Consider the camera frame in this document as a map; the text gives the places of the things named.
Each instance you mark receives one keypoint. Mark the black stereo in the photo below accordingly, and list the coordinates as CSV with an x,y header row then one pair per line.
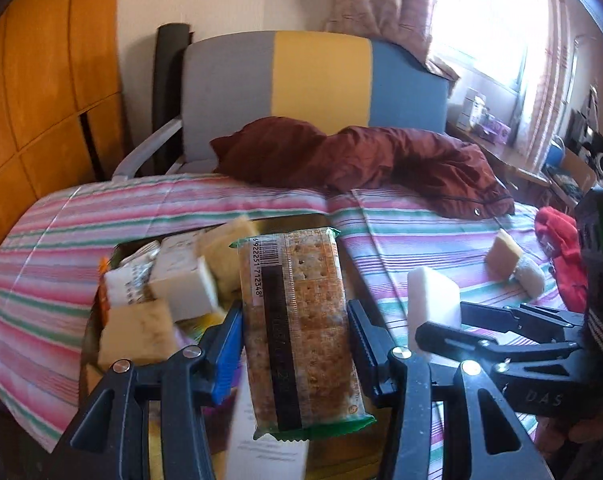
x,y
591,140

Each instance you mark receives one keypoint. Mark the white printed packet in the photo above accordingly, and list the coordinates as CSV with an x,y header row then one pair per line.
x,y
129,285

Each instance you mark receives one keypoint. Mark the brown carton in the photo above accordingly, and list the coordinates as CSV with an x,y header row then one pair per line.
x,y
579,170

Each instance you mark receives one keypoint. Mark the wooden side desk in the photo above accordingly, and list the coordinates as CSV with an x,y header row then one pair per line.
x,y
501,160

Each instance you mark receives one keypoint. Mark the red cloth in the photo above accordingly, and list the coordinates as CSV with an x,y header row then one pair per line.
x,y
561,245

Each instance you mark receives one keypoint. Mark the grey yellow blue chair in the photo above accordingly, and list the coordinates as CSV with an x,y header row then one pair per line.
x,y
321,80

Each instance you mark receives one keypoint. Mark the orange wooden wardrobe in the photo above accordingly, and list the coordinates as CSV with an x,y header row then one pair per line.
x,y
41,85

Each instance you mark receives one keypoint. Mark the gold metal tray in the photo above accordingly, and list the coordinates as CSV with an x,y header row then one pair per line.
x,y
291,224

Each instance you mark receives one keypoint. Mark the person's right hand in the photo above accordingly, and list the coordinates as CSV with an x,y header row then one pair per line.
x,y
581,435

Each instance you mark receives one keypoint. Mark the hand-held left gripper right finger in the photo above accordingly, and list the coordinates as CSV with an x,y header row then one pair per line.
x,y
369,355

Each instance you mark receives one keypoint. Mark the black rolled mat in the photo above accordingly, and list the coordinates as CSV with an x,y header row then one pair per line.
x,y
171,90

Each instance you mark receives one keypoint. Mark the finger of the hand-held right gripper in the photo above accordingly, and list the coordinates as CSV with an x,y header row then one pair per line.
x,y
531,320
491,352

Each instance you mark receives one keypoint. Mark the pink patterned curtain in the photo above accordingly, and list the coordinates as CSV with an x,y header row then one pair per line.
x,y
381,5

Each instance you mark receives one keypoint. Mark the white soap bar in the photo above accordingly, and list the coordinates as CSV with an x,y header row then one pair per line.
x,y
431,300

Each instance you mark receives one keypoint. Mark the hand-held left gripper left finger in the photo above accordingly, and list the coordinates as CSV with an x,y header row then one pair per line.
x,y
229,355

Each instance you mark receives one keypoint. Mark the white box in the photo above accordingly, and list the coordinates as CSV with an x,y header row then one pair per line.
x,y
471,110

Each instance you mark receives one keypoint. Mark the maroon jacket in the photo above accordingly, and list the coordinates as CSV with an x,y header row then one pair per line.
x,y
371,165

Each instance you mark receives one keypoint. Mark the beige sponge block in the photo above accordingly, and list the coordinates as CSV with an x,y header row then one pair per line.
x,y
136,332

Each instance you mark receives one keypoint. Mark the pink green striped blanket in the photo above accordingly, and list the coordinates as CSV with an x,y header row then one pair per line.
x,y
61,260

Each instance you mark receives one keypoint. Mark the green-edged cracker packet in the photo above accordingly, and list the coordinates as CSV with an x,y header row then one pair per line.
x,y
306,320

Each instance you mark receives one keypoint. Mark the bright window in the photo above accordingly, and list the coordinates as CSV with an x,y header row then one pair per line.
x,y
486,20

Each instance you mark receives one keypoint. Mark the purple box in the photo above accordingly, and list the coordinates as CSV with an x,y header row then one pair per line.
x,y
496,129

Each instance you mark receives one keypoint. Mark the pink sheer curtain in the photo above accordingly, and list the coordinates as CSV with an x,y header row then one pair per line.
x,y
551,75

